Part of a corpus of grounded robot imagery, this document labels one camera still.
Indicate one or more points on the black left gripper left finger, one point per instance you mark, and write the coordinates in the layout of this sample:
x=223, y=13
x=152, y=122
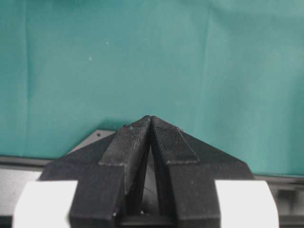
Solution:
x=110, y=174

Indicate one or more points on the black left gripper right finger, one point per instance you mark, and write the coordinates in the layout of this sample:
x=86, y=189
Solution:
x=185, y=170

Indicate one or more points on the green table cloth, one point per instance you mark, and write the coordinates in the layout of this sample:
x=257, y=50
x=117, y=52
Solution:
x=228, y=72

